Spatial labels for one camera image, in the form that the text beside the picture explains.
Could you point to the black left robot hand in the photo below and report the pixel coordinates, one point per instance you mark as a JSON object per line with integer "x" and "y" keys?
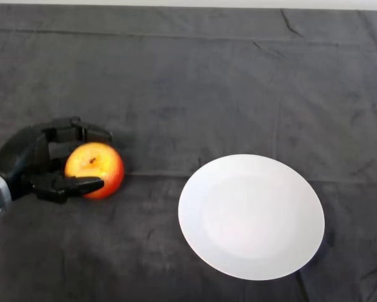
{"x": 24, "y": 157}

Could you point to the red yellow apple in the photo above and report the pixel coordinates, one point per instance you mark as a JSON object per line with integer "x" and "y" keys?
{"x": 111, "y": 170}

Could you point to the white round plate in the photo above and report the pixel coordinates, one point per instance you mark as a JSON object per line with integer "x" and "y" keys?
{"x": 251, "y": 217}

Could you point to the black cloth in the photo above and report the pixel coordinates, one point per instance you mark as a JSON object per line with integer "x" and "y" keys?
{"x": 182, "y": 88}

